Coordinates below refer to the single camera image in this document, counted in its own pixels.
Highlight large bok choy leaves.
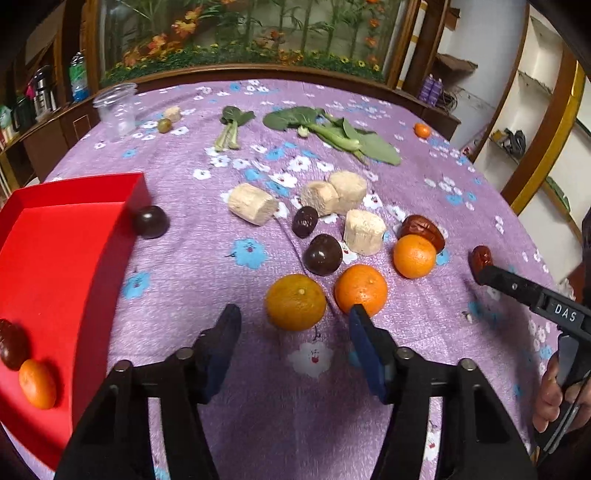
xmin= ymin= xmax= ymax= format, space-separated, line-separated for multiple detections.
xmin=263 ymin=106 xmax=402 ymax=166

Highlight orange mandarin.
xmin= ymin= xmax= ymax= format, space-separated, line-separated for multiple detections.
xmin=334 ymin=264 xmax=388 ymax=317
xmin=19 ymin=359 xmax=57 ymax=410
xmin=393 ymin=234 xmax=437 ymax=279

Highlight orange mandarin front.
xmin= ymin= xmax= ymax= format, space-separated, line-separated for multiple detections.
xmin=334 ymin=264 xmax=388 ymax=317

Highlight red tray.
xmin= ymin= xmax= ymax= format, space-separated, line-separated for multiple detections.
xmin=1 ymin=173 xmax=151 ymax=469

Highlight small bok choy sprig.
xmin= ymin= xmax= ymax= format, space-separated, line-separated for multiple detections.
xmin=213 ymin=106 xmax=256 ymax=152

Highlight green-label water bottle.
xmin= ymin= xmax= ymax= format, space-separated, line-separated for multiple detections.
xmin=69 ymin=52 xmax=90 ymax=102

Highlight small green olive fruit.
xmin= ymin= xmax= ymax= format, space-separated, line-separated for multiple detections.
xmin=157 ymin=118 xmax=172 ymax=134

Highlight flower mural panel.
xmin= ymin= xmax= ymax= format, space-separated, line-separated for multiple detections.
xmin=98 ymin=0 xmax=407 ymax=85

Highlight small dark wrinkled date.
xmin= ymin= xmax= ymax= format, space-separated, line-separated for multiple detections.
xmin=291 ymin=206 xmax=318 ymax=239

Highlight small far orange kumquat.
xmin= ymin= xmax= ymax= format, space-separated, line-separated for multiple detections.
xmin=414 ymin=123 xmax=432 ymax=140

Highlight dark plum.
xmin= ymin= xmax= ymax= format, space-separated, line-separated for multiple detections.
xmin=303 ymin=234 xmax=342 ymax=276
xmin=132 ymin=205 xmax=170 ymax=239

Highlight large dark red date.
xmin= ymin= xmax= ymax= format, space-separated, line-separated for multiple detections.
xmin=0 ymin=319 xmax=31 ymax=371

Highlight person's right hand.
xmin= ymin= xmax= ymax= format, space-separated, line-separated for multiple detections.
xmin=533 ymin=353 xmax=591 ymax=433

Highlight clear plastic cup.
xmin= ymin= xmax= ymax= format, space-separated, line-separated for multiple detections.
xmin=93 ymin=82 xmax=137 ymax=142

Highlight beige corn cob front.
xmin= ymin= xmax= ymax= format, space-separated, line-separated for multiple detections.
xmin=344 ymin=209 xmax=387 ymax=256

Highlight yellow-orange mandarin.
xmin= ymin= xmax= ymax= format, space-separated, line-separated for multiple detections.
xmin=264 ymin=274 xmax=327 ymax=332

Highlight steel thermos jug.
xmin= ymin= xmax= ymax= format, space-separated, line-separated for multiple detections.
xmin=32 ymin=65 xmax=57 ymax=121

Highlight beige corn cob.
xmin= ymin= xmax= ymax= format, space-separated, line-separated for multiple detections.
xmin=344 ymin=209 xmax=387 ymax=256
xmin=300 ymin=181 xmax=339 ymax=217
xmin=329 ymin=171 xmax=368 ymax=215
xmin=228 ymin=183 xmax=279 ymax=226

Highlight purple bottles on shelf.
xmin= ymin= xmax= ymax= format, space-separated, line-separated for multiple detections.
xmin=418 ymin=74 xmax=443 ymax=107

